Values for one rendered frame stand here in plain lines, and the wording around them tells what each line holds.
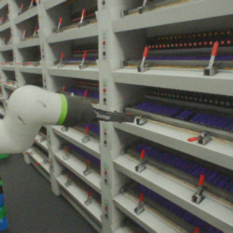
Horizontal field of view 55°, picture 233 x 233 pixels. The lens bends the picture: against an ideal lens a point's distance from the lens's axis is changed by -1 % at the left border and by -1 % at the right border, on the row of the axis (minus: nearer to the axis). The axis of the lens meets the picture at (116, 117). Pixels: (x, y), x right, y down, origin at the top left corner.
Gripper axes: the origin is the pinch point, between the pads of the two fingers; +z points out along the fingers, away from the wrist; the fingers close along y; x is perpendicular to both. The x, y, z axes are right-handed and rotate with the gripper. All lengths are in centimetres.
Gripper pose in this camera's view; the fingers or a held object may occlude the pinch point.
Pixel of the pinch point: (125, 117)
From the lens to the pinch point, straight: 81.9
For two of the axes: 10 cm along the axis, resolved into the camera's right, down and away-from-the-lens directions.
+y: 6.2, 1.9, -7.6
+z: 7.6, 0.9, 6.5
